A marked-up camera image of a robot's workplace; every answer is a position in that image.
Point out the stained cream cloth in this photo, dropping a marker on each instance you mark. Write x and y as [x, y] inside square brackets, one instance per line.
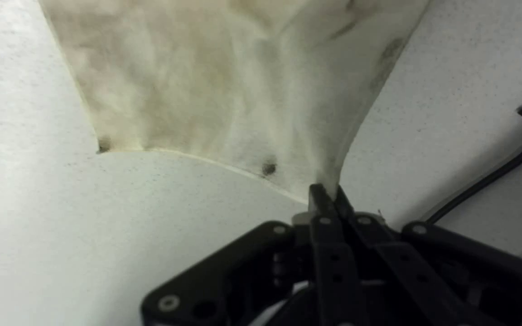
[225, 84]

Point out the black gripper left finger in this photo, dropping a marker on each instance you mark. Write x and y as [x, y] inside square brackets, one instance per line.
[327, 260]

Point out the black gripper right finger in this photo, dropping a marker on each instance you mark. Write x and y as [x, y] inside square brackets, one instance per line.
[412, 272]

